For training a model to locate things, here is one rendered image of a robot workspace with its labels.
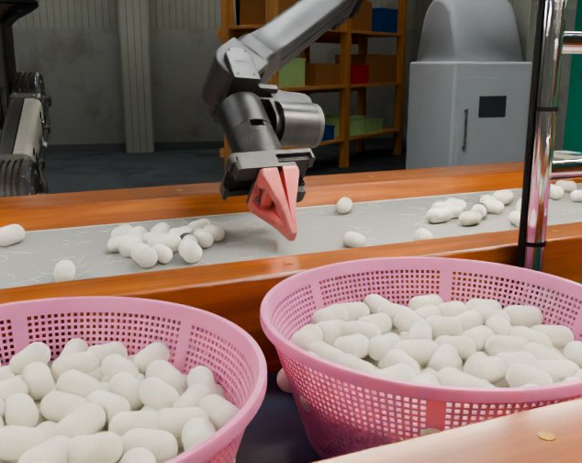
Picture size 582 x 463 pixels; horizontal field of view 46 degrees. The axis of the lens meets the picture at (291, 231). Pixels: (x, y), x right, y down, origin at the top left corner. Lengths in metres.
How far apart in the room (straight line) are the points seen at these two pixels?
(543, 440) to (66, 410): 0.27
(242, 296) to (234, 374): 0.14
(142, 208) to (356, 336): 0.48
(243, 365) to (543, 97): 0.39
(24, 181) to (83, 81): 6.78
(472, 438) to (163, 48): 7.57
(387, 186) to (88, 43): 6.93
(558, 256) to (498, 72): 4.25
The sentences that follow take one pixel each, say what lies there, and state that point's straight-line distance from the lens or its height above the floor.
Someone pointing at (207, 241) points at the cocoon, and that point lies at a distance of 0.77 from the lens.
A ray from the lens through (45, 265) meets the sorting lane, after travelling 0.75.
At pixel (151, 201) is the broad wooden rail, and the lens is 0.94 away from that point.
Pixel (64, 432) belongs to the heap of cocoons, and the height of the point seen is 0.74.
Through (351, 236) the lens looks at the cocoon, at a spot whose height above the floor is 0.75.
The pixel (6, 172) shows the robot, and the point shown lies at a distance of 1.13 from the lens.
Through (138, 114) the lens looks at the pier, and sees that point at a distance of 7.61.
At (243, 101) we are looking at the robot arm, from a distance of 0.84.
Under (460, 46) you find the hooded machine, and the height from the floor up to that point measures 1.05.
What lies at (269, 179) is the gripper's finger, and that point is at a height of 0.82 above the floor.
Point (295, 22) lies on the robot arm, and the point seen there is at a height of 1.00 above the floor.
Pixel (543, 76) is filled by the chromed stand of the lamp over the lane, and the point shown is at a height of 0.93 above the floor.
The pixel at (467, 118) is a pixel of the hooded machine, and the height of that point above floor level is 0.58.
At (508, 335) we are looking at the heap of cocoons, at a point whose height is 0.74.
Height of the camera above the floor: 0.94
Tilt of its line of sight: 14 degrees down
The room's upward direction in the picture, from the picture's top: straight up
